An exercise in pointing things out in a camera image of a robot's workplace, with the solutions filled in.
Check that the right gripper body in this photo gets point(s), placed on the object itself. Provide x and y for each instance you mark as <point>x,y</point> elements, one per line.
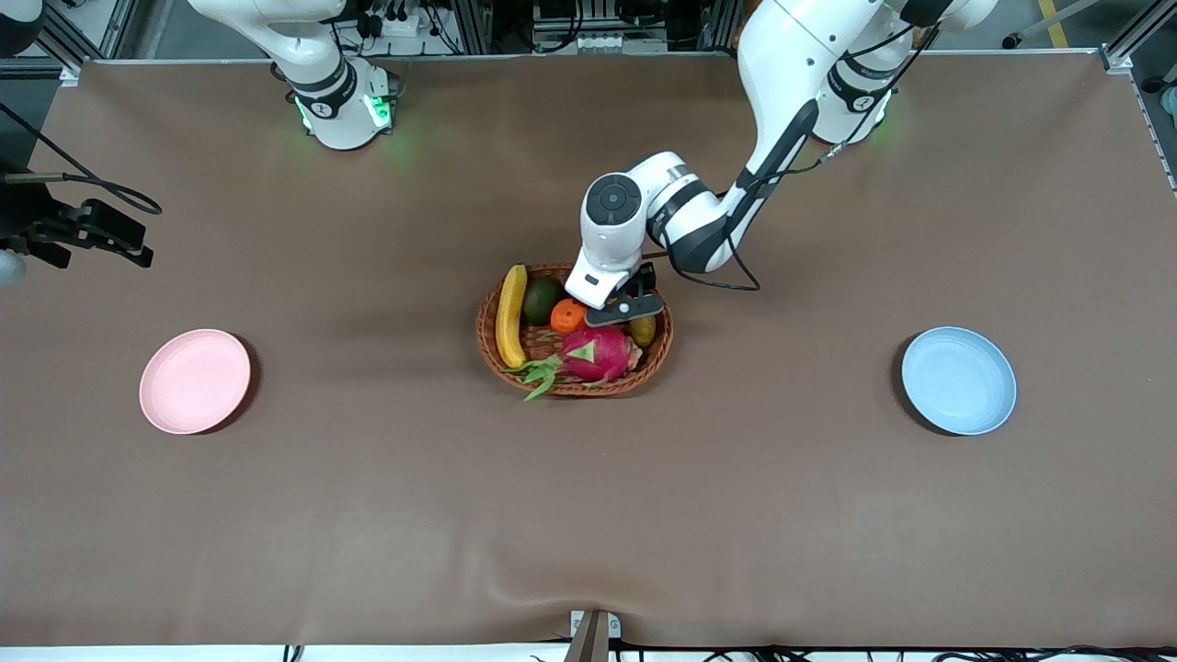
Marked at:
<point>28,217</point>

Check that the yellow banana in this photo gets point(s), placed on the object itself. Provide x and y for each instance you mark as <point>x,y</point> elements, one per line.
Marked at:
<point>508,317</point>

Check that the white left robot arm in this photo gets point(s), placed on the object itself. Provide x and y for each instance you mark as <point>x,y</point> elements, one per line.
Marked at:
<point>791,64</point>

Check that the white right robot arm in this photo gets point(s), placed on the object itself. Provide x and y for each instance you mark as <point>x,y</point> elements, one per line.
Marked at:
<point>322,64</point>

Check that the brown green kiwi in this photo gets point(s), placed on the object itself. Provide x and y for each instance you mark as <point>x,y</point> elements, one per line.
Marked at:
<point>643,331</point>

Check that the orange tangerine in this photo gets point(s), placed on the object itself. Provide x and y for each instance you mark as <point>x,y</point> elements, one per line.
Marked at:
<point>566,317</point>

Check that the dark green avocado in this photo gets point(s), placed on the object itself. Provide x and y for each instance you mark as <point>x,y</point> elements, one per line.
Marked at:
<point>541,299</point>

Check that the pink dragon fruit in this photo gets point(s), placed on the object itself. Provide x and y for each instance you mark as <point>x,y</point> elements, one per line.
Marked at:
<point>599,357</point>

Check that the brown woven wicker basket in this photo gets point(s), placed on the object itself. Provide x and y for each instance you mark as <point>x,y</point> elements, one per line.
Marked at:
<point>657,359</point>

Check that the pink round plate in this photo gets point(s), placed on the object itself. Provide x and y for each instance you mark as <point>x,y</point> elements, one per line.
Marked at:
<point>194,381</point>

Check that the table cover cloth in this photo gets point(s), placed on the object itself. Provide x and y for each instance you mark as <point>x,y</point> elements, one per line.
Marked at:
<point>588,515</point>

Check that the black control box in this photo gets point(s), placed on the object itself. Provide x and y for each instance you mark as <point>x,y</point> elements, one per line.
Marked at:
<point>598,23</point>

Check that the white power strip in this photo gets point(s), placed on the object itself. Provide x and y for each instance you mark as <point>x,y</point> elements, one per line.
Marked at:
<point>394,23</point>

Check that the blue round plate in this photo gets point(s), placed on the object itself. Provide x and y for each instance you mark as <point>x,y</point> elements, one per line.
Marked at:
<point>958,381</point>

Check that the grey metal pole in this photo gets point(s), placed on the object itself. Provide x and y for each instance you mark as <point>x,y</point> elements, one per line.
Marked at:
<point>1048,23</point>

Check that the aluminium frame profile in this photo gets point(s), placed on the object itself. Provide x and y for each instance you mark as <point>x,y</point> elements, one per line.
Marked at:
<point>83,37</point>
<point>1136,37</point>

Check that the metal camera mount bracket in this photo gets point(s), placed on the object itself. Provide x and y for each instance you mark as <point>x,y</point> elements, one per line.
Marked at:
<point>593,636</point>

